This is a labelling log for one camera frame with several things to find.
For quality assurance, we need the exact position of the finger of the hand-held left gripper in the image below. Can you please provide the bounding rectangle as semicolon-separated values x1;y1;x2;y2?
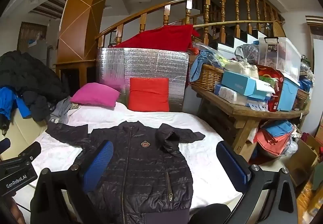
15;142;42;162
0;138;11;155

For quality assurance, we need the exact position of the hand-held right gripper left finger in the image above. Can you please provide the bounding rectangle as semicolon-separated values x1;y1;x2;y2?
30;140;114;224

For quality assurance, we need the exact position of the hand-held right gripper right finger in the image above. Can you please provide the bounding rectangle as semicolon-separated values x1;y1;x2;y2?
216;141;299;224

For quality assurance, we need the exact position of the black puffer jacket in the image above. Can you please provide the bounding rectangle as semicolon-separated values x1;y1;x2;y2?
46;121;205;224

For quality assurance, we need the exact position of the beige sofa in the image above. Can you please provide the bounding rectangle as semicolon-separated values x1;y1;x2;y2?
0;108;48;156

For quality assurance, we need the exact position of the pale pink blanket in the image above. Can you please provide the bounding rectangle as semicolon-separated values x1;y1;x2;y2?
25;102;243;214

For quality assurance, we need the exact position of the blue jacket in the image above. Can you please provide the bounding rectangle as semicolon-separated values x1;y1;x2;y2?
0;86;32;121

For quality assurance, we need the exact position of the stack of red cloths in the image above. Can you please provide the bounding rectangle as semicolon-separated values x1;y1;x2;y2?
255;121;296;157

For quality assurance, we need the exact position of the grey garment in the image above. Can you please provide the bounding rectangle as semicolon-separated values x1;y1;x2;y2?
48;97;80;124

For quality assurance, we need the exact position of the person's knee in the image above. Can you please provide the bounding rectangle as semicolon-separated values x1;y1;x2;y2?
194;203;231;224

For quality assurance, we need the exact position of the wooden table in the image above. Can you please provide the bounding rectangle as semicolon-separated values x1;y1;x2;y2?
189;83;309;163

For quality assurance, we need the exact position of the magenta pillow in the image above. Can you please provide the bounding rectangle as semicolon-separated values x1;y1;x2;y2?
70;82;121;109

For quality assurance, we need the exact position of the brown cardboard box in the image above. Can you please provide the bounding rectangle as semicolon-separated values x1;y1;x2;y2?
286;136;321;186

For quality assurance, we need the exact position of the white tissue pack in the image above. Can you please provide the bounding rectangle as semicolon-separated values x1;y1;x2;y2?
218;85;249;106

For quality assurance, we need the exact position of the pile of black coats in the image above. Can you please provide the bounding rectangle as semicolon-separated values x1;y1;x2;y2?
0;51;70;122

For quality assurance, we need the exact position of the light blue cardboard box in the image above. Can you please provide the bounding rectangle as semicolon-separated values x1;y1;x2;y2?
221;70;275;96

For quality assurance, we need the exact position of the small red pillow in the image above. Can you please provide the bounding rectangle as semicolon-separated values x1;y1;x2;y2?
127;77;170;112

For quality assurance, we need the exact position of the light blue storage bin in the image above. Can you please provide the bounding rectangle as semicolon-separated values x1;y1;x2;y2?
276;78;301;112

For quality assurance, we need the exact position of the wicker basket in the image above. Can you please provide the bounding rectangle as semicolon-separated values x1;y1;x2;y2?
189;64;225;92

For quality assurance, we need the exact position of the white plastic bag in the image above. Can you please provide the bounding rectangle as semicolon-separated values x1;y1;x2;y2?
224;59;259;79

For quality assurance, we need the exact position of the blue cloth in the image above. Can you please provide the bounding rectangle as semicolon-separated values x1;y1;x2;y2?
189;50;220;82

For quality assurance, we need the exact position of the silver foil insulation board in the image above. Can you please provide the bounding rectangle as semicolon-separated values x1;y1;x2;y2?
95;47;190;112

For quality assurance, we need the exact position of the grey plastic bag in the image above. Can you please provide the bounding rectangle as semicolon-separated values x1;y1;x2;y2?
235;44;259;64

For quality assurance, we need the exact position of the clear plastic storage bin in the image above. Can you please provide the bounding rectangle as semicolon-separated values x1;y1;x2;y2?
258;37;302;81

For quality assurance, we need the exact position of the large red cushion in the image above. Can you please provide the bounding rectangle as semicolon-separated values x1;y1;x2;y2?
115;24;200;52

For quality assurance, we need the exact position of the curved wooden pillar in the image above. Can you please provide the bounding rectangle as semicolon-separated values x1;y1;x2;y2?
56;0;119;64

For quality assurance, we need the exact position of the wooden stair railing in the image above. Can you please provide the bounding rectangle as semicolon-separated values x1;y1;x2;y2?
94;0;285;48

